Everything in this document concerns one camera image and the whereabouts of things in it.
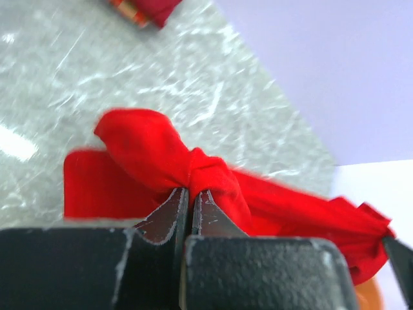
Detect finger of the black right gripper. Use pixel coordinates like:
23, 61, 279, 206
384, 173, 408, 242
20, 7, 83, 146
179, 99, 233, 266
382, 236, 412, 309

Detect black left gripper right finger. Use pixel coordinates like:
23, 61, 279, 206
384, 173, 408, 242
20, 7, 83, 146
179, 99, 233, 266
180, 191, 358, 309

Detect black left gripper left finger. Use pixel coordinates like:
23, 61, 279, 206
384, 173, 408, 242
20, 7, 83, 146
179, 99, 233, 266
1, 189, 188, 309

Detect bright red t-shirt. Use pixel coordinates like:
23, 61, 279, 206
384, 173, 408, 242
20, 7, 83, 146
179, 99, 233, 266
63, 108, 393, 285

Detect orange plastic basket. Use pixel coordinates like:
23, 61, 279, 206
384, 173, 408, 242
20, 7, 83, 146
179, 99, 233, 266
355, 277, 385, 310

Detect folded patterned orange shirt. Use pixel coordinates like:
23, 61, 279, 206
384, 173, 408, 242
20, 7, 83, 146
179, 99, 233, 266
109, 0, 150, 28

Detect folded dark red shirt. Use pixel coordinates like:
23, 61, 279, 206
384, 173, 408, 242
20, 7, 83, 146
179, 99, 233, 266
132, 0, 181, 28

